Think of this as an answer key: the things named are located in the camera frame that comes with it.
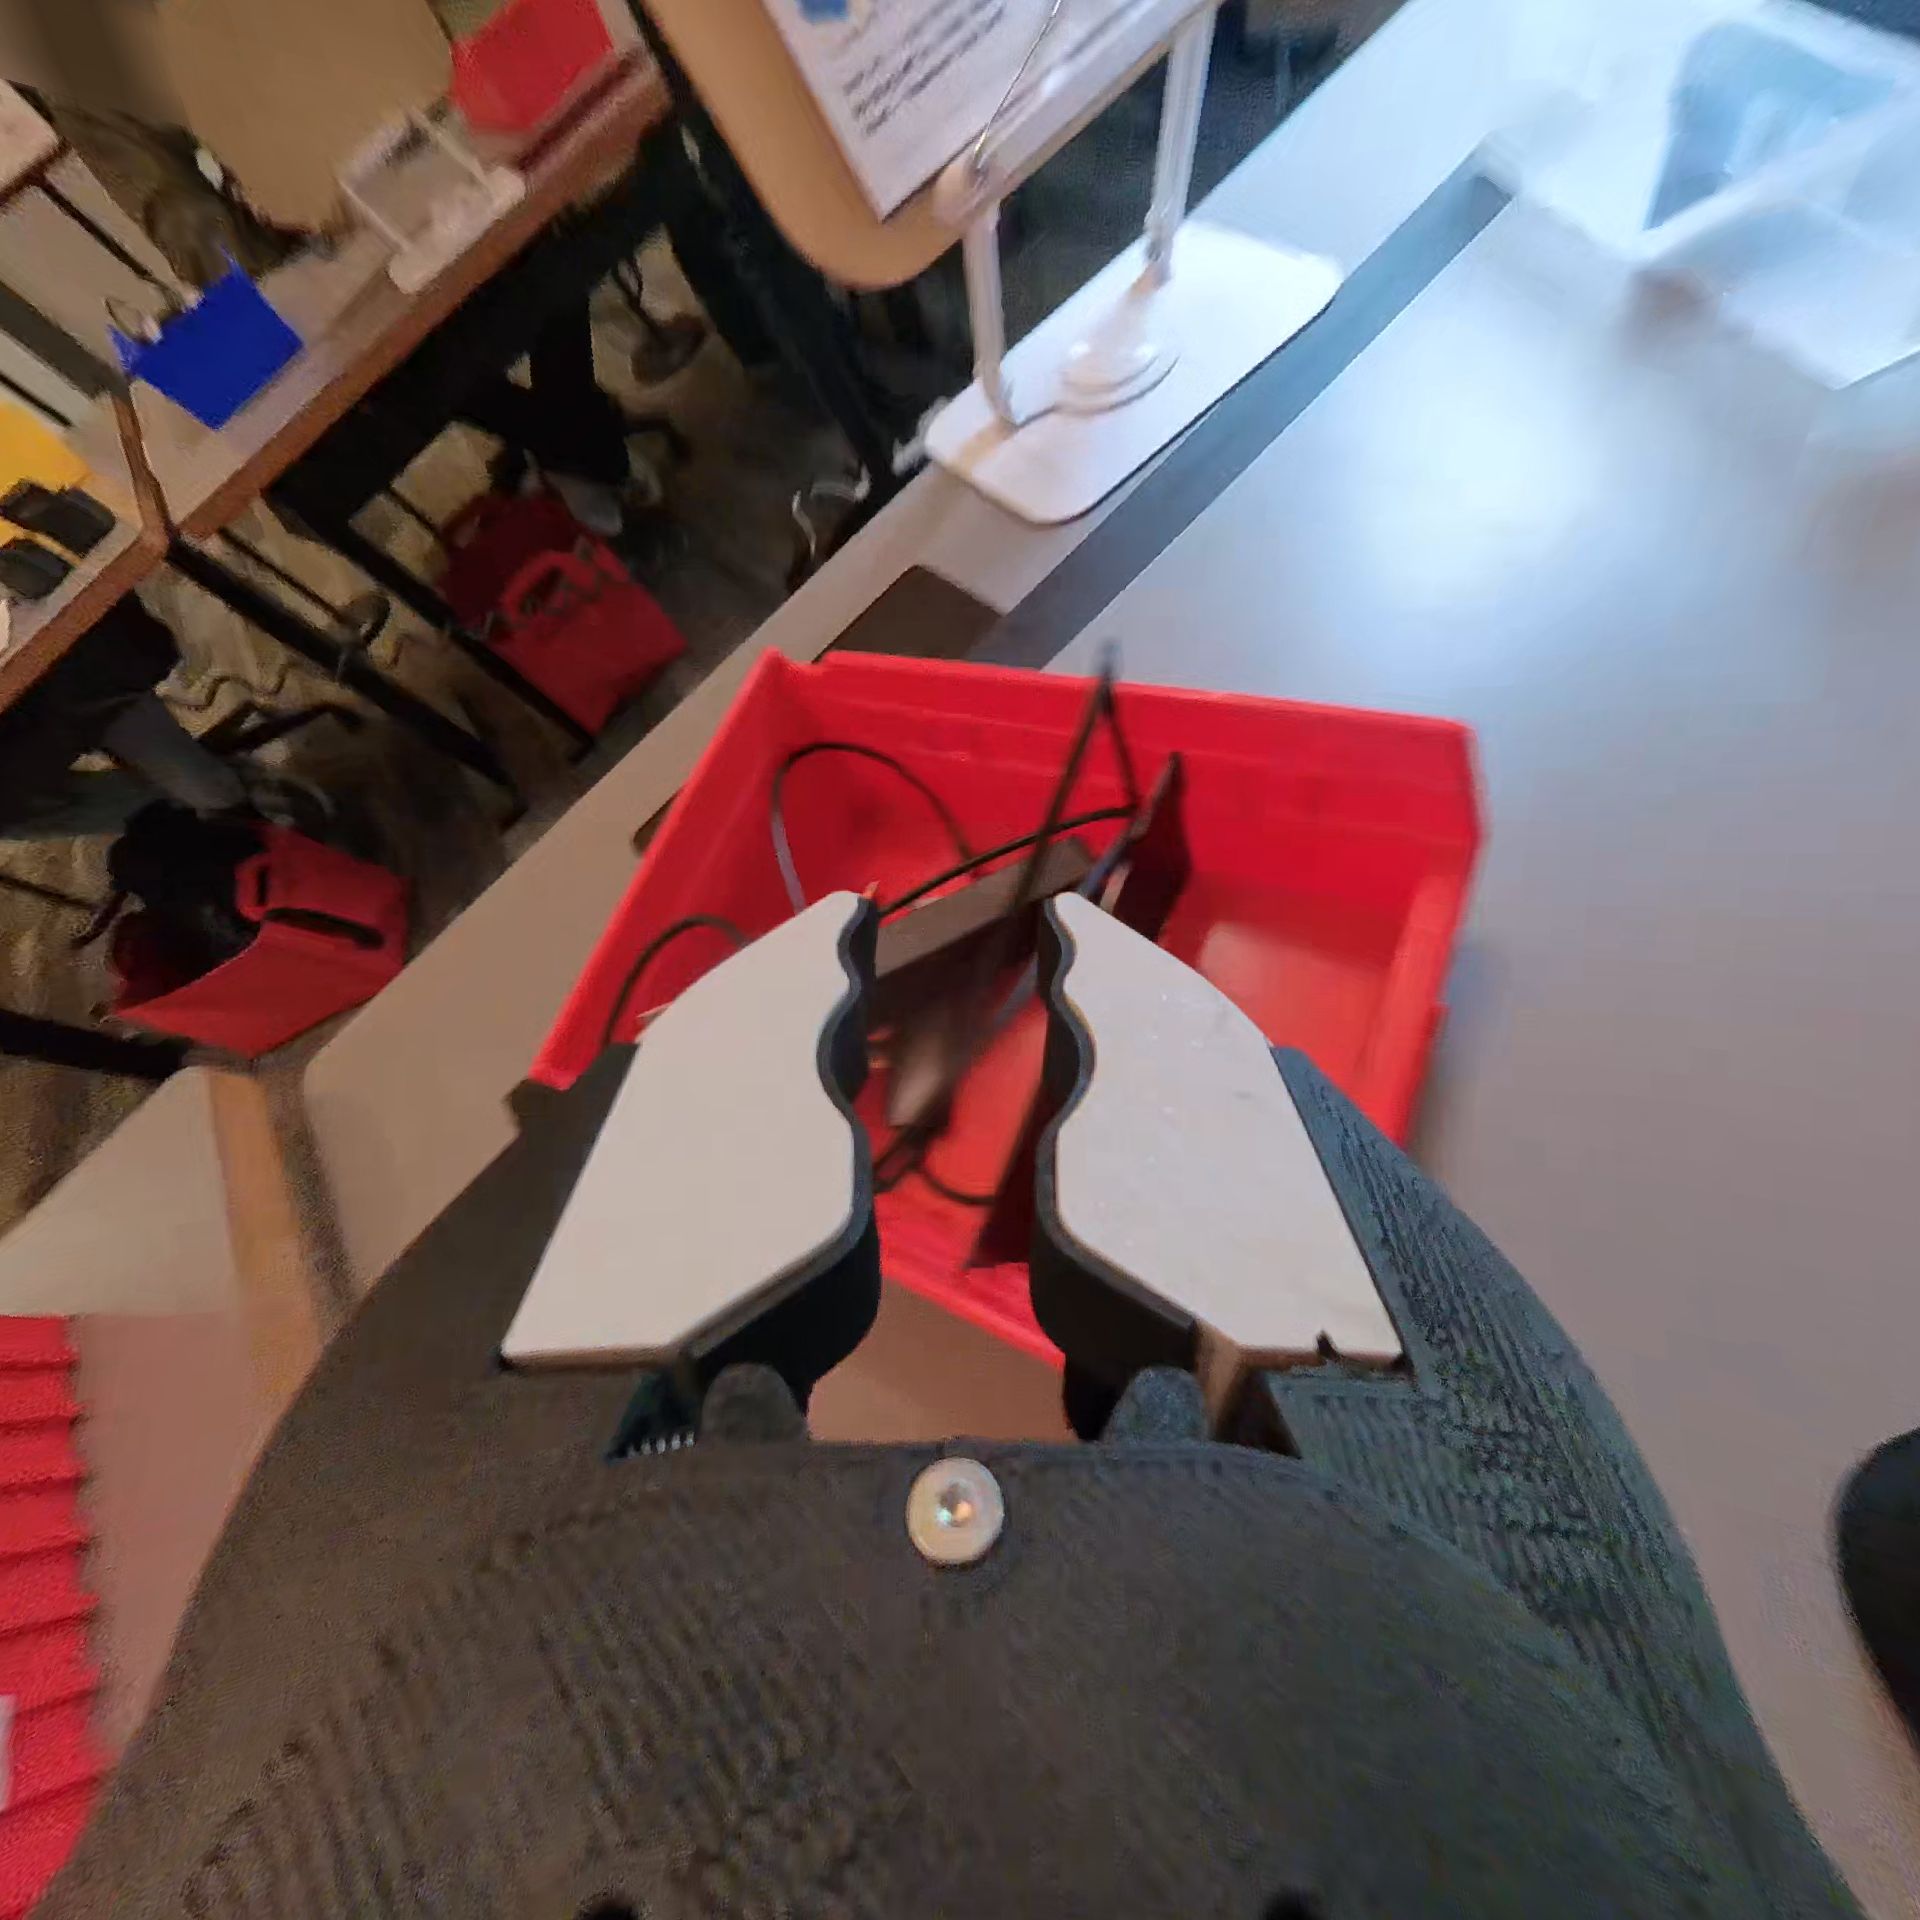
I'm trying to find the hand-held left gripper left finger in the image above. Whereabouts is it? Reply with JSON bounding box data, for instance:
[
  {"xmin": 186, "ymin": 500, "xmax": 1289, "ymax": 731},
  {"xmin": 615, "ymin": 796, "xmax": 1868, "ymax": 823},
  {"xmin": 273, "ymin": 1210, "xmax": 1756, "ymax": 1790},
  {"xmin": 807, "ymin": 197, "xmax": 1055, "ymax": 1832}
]
[{"xmin": 497, "ymin": 893, "xmax": 885, "ymax": 1389}]

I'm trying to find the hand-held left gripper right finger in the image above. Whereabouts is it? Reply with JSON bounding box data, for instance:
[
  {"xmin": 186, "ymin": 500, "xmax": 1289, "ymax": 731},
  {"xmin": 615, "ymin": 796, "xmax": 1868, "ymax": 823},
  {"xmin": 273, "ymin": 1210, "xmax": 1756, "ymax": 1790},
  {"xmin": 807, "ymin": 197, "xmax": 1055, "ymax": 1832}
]
[{"xmin": 1030, "ymin": 893, "xmax": 1413, "ymax": 1438}]

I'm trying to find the red plastic bin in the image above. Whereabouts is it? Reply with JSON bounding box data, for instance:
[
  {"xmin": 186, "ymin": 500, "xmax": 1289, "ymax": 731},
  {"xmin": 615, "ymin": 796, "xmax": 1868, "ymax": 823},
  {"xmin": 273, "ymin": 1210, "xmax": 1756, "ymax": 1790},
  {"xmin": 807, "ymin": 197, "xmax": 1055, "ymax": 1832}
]
[
  {"xmin": 532, "ymin": 646, "xmax": 1484, "ymax": 1366},
  {"xmin": 450, "ymin": 0, "xmax": 623, "ymax": 138},
  {"xmin": 0, "ymin": 1316, "xmax": 109, "ymax": 1893}
]

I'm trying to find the braided cable with gold plug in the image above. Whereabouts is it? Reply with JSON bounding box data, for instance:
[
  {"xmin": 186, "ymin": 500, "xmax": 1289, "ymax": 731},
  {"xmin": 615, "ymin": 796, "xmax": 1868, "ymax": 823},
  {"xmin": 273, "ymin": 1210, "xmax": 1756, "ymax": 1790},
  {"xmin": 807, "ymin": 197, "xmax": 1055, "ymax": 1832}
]
[{"xmin": 1034, "ymin": 644, "xmax": 1144, "ymax": 902}]

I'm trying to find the clear plastic bin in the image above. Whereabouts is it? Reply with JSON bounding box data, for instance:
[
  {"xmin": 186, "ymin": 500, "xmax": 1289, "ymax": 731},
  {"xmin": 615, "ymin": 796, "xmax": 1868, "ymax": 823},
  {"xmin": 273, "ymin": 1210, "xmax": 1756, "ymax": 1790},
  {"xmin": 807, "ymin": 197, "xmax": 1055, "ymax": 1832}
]
[{"xmin": 1486, "ymin": 0, "xmax": 1920, "ymax": 396}]

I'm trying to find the black bin divider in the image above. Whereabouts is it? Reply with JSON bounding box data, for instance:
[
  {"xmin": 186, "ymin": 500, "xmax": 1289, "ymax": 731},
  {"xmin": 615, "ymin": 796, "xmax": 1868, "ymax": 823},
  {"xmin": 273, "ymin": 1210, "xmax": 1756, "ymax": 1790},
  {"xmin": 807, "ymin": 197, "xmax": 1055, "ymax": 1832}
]
[{"xmin": 967, "ymin": 756, "xmax": 1198, "ymax": 1278}]

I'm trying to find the red and black bag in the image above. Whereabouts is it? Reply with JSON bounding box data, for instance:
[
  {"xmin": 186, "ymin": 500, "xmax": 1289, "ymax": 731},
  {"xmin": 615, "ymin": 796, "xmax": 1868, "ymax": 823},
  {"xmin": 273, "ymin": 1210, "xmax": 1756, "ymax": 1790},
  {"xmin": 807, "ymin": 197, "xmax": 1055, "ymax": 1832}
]
[{"xmin": 112, "ymin": 802, "xmax": 413, "ymax": 1059}]

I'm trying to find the wooden side table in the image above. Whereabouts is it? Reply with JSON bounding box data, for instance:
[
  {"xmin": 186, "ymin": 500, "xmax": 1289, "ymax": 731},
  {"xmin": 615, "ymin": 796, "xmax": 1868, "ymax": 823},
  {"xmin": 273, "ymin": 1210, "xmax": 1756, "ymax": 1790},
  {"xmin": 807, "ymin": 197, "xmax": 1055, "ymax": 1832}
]
[{"xmin": 0, "ymin": 1064, "xmax": 328, "ymax": 1359}]

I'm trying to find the black mesh pad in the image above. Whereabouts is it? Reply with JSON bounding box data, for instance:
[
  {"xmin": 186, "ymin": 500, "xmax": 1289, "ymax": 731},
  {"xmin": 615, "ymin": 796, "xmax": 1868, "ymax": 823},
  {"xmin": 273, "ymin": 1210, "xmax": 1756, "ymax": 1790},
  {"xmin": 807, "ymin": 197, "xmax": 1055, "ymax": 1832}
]
[{"xmin": 1833, "ymin": 1424, "xmax": 1920, "ymax": 1727}]

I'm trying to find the wooden background table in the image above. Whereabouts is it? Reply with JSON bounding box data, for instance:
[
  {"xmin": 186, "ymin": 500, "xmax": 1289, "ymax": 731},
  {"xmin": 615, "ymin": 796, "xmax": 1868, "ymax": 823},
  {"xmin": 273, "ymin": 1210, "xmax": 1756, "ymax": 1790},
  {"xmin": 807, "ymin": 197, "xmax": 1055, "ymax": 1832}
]
[
  {"xmin": 0, "ymin": 397, "xmax": 168, "ymax": 711},
  {"xmin": 127, "ymin": 59, "xmax": 676, "ymax": 751}
]

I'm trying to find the blue plastic bin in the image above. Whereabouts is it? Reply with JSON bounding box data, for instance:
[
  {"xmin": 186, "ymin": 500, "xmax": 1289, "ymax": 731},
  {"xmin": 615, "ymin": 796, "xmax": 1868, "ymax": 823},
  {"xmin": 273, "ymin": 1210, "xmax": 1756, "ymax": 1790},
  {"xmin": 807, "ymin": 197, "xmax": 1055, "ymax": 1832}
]
[{"xmin": 112, "ymin": 258, "xmax": 304, "ymax": 429}]

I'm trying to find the yellow plastic bin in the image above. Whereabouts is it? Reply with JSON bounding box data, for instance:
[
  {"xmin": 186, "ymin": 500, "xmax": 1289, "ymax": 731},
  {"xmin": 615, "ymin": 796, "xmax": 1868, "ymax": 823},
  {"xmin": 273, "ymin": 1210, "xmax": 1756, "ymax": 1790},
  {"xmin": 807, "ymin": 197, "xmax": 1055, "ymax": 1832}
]
[{"xmin": 0, "ymin": 397, "xmax": 95, "ymax": 528}]

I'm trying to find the instruction sheet on stand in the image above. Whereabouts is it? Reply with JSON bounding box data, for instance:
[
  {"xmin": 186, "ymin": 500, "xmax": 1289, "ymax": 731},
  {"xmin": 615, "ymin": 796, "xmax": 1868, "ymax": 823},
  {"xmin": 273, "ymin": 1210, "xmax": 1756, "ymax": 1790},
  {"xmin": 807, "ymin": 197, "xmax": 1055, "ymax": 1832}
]
[{"xmin": 645, "ymin": 0, "xmax": 1343, "ymax": 528}]

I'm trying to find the cardboard and black panel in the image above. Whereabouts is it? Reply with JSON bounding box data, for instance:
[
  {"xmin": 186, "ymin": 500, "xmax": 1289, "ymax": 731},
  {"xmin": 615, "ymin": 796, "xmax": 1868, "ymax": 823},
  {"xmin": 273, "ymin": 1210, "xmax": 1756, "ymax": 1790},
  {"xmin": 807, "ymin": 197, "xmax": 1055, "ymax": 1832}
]
[{"xmin": 151, "ymin": 0, "xmax": 455, "ymax": 232}]

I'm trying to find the grey hub cable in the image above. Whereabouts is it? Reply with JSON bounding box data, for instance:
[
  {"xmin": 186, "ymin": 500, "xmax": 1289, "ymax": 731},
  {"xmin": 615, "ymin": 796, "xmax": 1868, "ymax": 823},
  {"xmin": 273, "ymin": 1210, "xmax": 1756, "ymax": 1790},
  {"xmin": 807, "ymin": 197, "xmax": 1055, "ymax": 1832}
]
[{"xmin": 607, "ymin": 743, "xmax": 1050, "ymax": 1210}]

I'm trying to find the white wire document stand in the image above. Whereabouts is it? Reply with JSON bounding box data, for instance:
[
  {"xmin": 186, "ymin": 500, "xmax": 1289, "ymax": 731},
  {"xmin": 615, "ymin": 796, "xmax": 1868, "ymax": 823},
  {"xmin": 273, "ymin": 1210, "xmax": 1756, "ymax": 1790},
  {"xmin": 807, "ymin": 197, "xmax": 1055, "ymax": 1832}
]
[{"xmin": 336, "ymin": 104, "xmax": 530, "ymax": 294}]

